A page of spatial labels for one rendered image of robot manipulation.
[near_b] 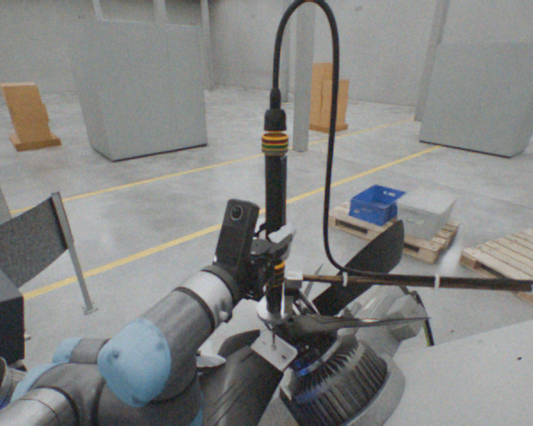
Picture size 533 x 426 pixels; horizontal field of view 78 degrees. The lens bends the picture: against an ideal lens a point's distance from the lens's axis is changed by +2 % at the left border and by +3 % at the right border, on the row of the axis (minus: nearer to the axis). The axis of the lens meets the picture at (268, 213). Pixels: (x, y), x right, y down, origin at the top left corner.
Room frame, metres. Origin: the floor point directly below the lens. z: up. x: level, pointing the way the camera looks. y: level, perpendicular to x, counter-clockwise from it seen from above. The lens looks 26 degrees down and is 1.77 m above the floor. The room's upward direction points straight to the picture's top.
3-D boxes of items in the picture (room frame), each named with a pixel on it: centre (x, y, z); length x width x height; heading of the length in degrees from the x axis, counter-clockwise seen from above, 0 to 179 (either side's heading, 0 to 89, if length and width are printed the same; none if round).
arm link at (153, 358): (0.27, 0.12, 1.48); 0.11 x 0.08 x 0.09; 151
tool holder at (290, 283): (0.52, -0.02, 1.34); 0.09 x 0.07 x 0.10; 86
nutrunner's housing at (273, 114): (0.52, -0.01, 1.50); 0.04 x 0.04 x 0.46
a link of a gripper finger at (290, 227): (0.49, -0.03, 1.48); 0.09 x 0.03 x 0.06; 141
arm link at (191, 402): (0.27, 0.14, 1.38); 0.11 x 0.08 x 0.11; 88
